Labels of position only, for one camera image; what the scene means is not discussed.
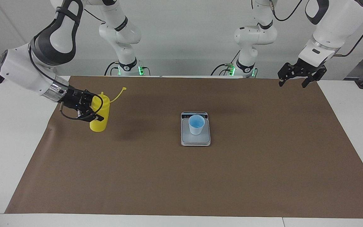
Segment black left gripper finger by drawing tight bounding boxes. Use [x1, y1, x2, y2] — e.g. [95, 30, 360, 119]
[277, 62, 292, 87]
[301, 73, 320, 89]

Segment yellow squeeze seasoning bottle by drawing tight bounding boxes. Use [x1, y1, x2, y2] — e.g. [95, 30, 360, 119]
[89, 87, 127, 133]

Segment light blue plastic cup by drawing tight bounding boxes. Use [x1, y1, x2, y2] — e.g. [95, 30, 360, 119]
[188, 115, 205, 136]

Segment silver digital kitchen scale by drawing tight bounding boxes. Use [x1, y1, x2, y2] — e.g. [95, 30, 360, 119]
[181, 111, 211, 147]

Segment brown paper table mat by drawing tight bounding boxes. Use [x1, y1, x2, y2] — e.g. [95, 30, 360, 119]
[4, 75, 363, 219]

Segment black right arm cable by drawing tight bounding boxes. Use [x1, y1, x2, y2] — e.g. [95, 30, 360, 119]
[27, 8, 97, 121]

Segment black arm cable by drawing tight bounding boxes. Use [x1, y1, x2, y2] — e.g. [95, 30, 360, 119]
[27, 8, 97, 121]
[269, 0, 363, 58]

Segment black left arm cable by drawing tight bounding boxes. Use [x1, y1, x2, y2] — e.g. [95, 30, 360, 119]
[269, 0, 363, 58]

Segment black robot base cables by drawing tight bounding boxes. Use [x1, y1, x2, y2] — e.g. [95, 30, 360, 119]
[104, 61, 151, 76]
[211, 50, 257, 77]

